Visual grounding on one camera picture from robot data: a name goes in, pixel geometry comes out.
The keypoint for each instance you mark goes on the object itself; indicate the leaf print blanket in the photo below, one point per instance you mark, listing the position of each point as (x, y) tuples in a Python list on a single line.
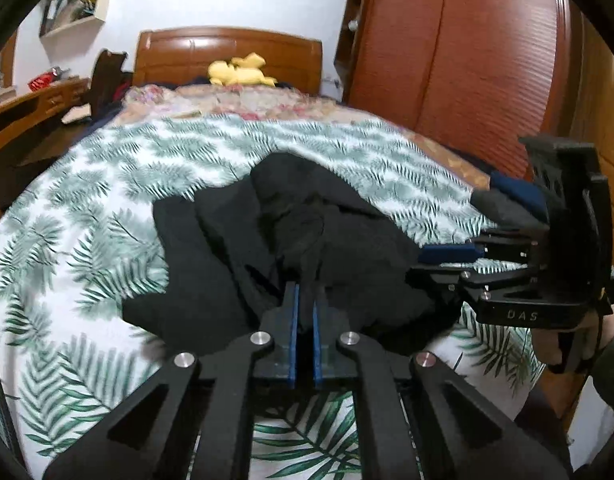
[(87, 200)]

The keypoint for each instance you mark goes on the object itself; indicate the yellow plush toy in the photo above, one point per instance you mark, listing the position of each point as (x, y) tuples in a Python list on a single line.
[(237, 74)]

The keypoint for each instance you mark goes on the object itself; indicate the red basket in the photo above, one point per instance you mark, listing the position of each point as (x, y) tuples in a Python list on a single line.
[(41, 81)]

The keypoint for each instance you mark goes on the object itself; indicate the navy folded cloth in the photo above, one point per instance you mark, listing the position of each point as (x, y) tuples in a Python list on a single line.
[(522, 195)]

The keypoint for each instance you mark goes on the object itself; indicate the wooden louvred wardrobe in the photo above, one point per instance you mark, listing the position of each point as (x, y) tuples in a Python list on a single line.
[(437, 60)]

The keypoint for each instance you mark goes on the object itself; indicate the wooden window frame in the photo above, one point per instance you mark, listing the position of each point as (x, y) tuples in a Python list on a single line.
[(9, 60)]

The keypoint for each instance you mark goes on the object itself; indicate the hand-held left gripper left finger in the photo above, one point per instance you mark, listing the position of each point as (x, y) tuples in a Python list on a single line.
[(292, 330)]

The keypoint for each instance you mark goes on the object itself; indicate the wooden bed headboard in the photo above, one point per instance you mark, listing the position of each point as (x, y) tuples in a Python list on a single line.
[(187, 55)]

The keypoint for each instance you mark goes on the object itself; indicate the grey folded cloth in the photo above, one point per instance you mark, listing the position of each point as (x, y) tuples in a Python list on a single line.
[(507, 215)]

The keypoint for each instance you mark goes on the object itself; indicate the wooden door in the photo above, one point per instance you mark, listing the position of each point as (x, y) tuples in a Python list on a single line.
[(607, 110)]

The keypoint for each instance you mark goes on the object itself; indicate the floral quilt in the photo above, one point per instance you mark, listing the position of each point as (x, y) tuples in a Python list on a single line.
[(247, 102)]

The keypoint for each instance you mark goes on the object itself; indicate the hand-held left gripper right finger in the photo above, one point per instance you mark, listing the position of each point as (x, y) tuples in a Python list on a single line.
[(317, 340)]

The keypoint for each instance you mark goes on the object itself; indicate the pile of papers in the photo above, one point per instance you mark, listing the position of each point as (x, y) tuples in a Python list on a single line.
[(77, 10)]

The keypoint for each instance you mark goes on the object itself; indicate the person's right hand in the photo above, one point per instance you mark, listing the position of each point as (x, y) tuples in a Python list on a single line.
[(547, 347)]

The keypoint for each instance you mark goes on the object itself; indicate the black garment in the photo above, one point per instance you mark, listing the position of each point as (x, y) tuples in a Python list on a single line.
[(227, 250)]

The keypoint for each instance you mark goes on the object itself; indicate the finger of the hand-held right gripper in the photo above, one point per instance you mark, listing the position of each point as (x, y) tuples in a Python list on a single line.
[(437, 276), (447, 254)]

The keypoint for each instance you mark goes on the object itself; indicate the wooden desk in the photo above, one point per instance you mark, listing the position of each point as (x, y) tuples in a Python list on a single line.
[(17, 105)]

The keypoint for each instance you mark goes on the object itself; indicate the open wooden side shelf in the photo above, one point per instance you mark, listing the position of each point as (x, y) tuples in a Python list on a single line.
[(349, 50)]

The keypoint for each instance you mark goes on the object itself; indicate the dark wooden chair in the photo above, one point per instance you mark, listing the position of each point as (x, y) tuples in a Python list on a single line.
[(104, 80)]

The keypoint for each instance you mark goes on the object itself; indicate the red cloth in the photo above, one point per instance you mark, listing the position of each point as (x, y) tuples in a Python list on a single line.
[(121, 92)]

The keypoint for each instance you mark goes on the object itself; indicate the person's right forearm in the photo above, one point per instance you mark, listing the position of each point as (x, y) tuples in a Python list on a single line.
[(612, 375)]

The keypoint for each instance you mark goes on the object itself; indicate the white cloth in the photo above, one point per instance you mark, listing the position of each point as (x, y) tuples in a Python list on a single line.
[(77, 115)]

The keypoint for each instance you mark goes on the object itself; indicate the black binders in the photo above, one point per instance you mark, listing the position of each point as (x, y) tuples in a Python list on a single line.
[(48, 15)]

